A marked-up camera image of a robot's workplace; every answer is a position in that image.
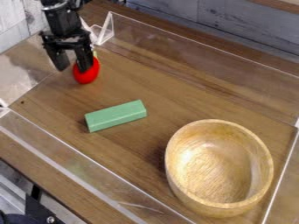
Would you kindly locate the red fuzzy ball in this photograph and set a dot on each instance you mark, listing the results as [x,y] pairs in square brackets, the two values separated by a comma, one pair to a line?
[90,75]

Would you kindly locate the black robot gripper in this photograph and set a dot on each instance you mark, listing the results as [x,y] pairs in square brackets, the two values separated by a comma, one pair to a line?
[76,41]

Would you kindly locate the green rectangular block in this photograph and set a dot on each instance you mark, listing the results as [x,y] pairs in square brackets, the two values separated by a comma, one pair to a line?
[110,117]

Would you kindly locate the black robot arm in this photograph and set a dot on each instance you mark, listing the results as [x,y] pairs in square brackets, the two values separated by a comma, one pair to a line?
[66,34]

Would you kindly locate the wooden bowl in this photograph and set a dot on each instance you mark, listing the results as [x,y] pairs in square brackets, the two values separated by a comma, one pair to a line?
[219,167]

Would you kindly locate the black metal bracket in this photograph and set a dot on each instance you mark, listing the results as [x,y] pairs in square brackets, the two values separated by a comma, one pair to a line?
[38,211]

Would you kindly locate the clear acrylic tray walls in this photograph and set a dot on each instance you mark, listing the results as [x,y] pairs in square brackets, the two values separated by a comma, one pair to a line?
[106,174]

